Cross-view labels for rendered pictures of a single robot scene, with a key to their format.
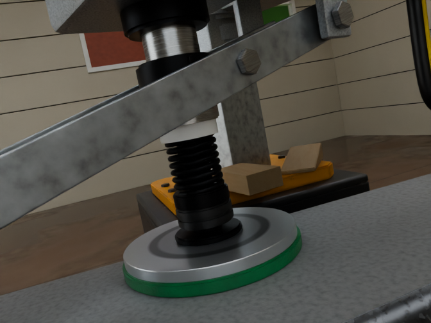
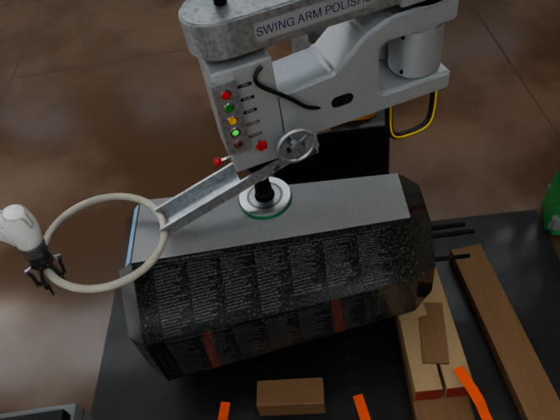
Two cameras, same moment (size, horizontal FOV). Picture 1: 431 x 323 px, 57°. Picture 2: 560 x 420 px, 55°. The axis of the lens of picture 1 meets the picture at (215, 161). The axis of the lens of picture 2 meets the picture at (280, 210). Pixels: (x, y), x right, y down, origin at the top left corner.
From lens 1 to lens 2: 182 cm
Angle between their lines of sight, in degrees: 45
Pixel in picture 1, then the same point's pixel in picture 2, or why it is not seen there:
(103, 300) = (233, 210)
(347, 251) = (295, 216)
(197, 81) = (259, 175)
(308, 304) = (274, 232)
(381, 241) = (306, 215)
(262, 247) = (272, 211)
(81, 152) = (228, 195)
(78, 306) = (227, 209)
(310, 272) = (282, 220)
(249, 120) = not seen: hidden behind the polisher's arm
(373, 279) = (291, 229)
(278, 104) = not seen: outside the picture
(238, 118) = not seen: hidden behind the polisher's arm
